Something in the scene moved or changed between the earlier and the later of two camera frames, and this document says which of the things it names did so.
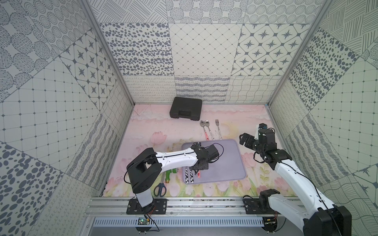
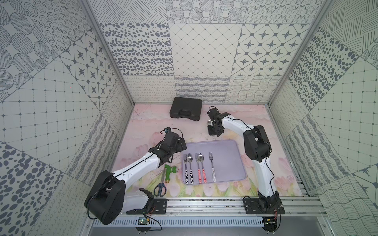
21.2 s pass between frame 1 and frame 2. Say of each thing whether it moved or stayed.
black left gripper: moved
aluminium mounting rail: stayed
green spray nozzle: stayed
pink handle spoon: moved
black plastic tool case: stayed
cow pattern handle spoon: moved
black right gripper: moved
